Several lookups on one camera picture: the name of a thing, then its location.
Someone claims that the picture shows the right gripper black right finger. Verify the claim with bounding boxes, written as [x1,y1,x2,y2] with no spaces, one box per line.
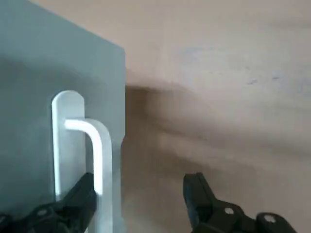
[183,171,296,233]

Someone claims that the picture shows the gray drawer with white handle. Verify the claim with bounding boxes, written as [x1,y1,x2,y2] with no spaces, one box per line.
[0,0,126,233]

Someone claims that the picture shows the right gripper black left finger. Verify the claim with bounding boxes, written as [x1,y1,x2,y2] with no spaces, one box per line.
[0,171,98,233]

